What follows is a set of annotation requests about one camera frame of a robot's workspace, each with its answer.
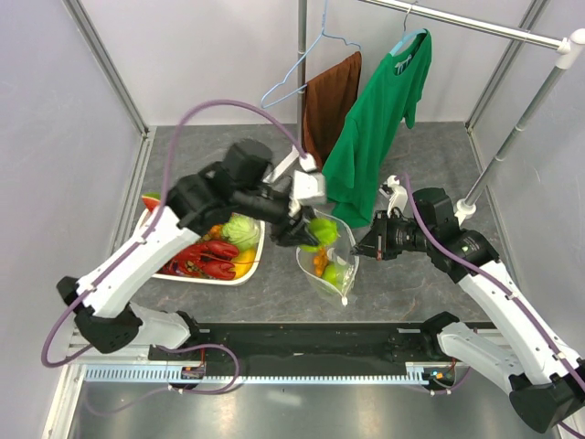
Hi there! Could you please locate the dotted clear zip bag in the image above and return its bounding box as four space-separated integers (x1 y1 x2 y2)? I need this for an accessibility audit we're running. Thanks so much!
295 210 359 309

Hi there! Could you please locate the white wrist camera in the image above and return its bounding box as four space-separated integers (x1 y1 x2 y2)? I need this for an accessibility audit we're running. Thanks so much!
291 154 327 206
378 175 408 217

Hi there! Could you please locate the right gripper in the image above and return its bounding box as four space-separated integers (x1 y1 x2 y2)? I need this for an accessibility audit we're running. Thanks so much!
351 209 434 260

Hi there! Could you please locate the green toy leafy vegetable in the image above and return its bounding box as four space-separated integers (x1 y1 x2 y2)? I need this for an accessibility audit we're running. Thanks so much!
300 217 339 252

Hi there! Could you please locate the toy watermelon slice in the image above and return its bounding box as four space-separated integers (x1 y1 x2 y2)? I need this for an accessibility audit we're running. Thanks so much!
141 192 161 212

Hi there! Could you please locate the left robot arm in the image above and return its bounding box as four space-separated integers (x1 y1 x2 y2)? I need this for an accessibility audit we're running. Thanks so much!
57 139 325 359

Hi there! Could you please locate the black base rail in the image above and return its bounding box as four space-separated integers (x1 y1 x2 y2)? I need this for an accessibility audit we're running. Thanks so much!
148 321 502 379

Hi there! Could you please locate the green toy cabbage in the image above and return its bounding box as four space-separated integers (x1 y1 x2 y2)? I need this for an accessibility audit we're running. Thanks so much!
222 214 261 252

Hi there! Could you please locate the orange toy ginger root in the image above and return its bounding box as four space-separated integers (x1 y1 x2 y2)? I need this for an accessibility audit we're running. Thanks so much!
313 247 329 278

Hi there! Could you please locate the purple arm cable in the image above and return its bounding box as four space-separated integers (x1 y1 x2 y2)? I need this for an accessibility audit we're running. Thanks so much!
40 99 316 368
397 172 585 390

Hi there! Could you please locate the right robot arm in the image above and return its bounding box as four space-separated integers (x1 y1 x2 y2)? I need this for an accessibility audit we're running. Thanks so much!
353 183 584 433

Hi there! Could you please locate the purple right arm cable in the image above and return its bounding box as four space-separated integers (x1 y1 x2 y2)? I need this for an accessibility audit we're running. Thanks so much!
397 172 585 390

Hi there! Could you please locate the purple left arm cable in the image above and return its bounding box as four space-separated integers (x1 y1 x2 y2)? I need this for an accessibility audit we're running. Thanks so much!
40 99 316 368

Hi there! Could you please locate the white cable duct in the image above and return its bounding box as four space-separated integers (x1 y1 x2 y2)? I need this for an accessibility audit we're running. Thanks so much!
84 363 448 386

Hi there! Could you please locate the green toy apple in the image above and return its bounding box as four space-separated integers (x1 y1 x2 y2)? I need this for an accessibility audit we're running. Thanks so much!
321 263 347 289

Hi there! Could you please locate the orange toy pumpkin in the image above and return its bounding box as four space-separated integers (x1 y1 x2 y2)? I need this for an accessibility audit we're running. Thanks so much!
204 224 223 241

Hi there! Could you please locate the white plastic basket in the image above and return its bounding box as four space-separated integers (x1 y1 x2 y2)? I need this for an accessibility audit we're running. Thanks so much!
153 220 266 286

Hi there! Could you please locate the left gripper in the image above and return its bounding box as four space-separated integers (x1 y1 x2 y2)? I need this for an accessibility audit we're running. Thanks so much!
235 187 321 250

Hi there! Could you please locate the metal clothes rack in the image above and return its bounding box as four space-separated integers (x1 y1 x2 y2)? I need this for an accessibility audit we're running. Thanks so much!
261 0 585 228

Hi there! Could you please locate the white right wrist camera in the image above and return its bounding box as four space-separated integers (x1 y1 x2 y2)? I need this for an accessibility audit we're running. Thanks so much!
378 175 408 217

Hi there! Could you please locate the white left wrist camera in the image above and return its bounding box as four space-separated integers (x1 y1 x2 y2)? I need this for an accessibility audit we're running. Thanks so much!
291 154 327 206

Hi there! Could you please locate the yellow toy pepper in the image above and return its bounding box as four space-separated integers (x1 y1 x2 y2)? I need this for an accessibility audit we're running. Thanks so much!
231 248 256 280

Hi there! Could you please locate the blue wire hanger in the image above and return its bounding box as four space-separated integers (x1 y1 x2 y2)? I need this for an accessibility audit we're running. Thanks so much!
261 1 362 110

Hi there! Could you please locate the teal hanger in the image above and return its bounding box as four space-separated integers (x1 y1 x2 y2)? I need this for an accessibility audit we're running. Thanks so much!
388 1 428 56

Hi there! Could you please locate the brown cloth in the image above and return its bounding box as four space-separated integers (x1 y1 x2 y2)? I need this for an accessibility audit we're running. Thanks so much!
303 51 362 169

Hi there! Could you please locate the green t-shirt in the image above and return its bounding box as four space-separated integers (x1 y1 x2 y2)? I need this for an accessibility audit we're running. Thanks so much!
323 29 432 228

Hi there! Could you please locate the red toy lobster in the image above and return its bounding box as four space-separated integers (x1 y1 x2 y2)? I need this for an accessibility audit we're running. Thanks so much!
158 240 239 281

